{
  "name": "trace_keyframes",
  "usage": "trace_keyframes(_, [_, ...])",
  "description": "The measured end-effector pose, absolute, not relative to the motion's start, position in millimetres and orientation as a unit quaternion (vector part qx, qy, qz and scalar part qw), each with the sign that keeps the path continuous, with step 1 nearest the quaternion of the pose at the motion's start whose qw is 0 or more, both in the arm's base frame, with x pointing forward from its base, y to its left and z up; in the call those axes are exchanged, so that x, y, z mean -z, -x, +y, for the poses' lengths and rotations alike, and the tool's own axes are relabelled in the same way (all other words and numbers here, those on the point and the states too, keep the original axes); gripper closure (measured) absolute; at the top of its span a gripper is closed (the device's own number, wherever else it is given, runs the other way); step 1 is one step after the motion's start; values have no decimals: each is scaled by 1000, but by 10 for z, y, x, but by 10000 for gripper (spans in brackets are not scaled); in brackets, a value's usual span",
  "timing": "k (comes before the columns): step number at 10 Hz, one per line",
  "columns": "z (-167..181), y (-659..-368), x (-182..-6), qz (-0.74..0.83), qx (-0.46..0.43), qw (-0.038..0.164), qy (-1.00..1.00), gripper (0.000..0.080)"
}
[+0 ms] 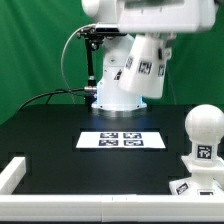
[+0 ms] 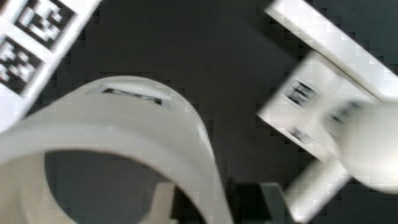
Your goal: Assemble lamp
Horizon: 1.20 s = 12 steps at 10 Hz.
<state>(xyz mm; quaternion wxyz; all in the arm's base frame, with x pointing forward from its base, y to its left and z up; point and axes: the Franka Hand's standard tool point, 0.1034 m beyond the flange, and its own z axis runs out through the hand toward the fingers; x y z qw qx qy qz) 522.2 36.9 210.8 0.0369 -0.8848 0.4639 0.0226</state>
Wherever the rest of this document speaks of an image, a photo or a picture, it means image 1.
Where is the white marker sheet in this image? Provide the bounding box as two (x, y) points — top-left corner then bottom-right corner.
(76, 132), (165, 149)

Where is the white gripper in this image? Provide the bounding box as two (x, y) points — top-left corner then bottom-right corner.
(117, 0), (216, 60)

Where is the black camera on stand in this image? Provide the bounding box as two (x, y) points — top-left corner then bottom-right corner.
(77, 24), (120, 40)

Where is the white left fence rail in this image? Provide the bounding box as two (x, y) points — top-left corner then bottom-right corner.
(0, 157), (26, 195)

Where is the white lamp base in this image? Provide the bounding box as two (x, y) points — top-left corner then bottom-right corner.
(169, 156), (224, 197)

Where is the grey camera cable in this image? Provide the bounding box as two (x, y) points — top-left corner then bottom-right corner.
(60, 26), (92, 98)

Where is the white fence rail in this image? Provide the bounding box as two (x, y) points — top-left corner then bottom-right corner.
(0, 157), (26, 195)
(0, 195), (224, 222)

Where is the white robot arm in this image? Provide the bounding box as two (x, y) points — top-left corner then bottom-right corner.
(81, 0), (218, 116)

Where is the black cable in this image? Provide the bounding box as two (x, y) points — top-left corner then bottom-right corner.
(18, 88), (88, 114)

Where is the white lamp shade cone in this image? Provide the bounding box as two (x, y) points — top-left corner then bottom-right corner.
(118, 35), (167, 99)

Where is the black camera stand pole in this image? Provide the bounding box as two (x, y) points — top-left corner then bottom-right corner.
(85, 39), (96, 104)

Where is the white front fence rail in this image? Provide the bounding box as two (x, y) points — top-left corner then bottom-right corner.
(0, 195), (224, 222)

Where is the white lamp bulb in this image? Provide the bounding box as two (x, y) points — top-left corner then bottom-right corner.
(185, 104), (224, 166)

